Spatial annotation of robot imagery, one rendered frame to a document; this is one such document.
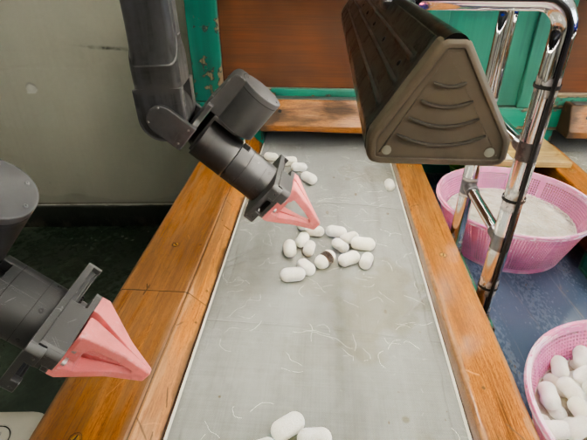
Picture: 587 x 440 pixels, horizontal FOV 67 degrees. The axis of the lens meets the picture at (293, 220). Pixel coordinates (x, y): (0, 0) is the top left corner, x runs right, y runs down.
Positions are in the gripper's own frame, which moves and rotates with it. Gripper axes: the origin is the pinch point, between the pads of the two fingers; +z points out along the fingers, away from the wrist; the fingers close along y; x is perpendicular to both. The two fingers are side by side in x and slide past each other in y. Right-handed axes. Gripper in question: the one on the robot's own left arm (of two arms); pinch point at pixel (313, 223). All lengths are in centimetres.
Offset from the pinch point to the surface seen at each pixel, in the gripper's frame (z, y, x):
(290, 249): 1.1, 1.1, 6.4
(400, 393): 12.7, -22.2, -1.3
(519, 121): 35, 49, -29
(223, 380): -1.9, -22.0, 11.4
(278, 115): -8.1, 43.3, 5.3
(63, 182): -51, 120, 122
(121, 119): -46, 123, 77
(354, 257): 8.6, -0.1, 0.3
